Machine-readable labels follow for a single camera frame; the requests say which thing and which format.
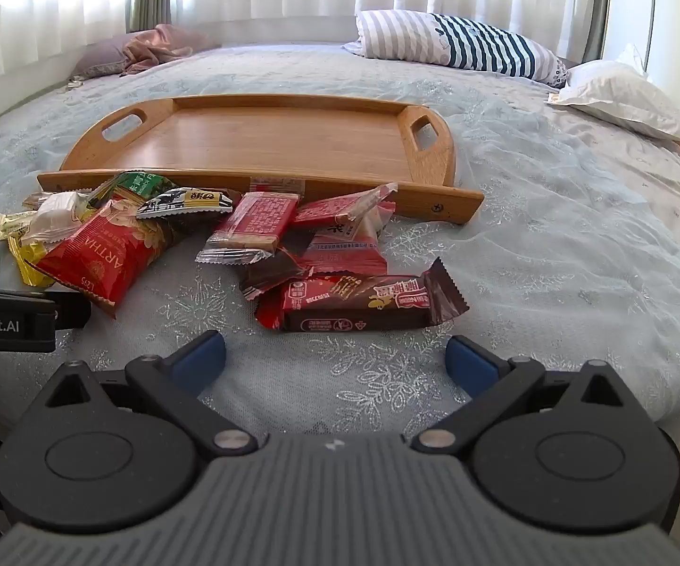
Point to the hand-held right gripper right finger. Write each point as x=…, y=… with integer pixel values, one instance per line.
x=471, y=362

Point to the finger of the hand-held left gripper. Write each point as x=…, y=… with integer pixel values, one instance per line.
x=72, y=311

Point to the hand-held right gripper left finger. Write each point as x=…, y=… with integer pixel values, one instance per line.
x=198, y=359

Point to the large red snack bag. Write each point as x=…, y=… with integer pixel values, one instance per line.
x=92, y=259

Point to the gold snack packet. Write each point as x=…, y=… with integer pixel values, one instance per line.
x=10, y=225

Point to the white translucent snack packet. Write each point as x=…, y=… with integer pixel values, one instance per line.
x=54, y=217

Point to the red brown chocolate bar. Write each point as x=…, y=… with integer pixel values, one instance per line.
x=363, y=305

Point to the green snack packet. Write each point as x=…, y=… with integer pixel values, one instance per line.
x=139, y=184

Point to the red wafer packet clear ends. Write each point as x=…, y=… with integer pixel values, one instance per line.
x=254, y=221

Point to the black white yellow snack packet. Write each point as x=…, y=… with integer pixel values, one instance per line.
x=189, y=203

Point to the small red snack packet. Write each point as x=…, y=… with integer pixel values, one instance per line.
x=340, y=254

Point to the red white printed snack packet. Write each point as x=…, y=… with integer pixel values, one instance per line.
x=340, y=207

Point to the light blue bedspread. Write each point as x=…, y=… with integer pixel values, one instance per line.
x=552, y=236

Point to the small silver object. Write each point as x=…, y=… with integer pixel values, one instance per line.
x=73, y=81

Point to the purple pillow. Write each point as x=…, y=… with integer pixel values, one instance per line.
x=101, y=58

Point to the pink cloth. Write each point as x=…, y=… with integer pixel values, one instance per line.
x=163, y=44

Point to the white pillow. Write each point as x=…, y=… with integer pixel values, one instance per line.
x=617, y=94

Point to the striped pillow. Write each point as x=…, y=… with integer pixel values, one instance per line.
x=464, y=41

